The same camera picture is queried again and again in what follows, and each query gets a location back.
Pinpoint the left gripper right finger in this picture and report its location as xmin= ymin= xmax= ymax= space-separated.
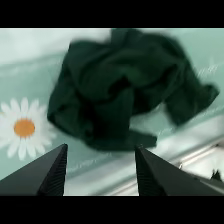
xmin=134 ymin=146 xmax=224 ymax=197

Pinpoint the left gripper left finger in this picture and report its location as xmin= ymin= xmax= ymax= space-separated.
xmin=0 ymin=143 xmax=69 ymax=197

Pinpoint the dark green T-shirt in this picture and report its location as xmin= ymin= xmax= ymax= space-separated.
xmin=46 ymin=28 xmax=221 ymax=153

